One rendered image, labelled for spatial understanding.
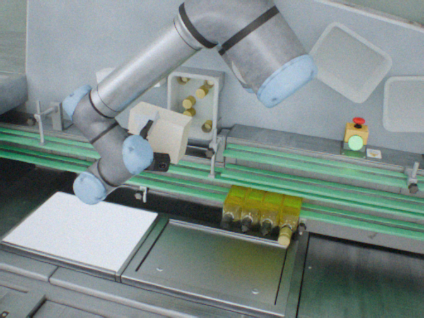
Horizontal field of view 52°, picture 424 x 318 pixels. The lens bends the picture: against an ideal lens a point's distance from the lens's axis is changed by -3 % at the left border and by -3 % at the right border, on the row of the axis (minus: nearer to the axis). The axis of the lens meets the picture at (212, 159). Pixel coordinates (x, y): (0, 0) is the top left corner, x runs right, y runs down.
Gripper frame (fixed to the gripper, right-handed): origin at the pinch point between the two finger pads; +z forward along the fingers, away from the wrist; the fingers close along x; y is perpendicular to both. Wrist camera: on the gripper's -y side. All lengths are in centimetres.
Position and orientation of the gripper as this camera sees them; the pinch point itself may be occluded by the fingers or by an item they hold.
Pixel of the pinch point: (156, 134)
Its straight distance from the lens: 127.8
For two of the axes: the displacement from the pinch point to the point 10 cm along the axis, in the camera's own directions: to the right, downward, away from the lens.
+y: -9.4, -3.2, 1.5
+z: 2.9, -4.3, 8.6
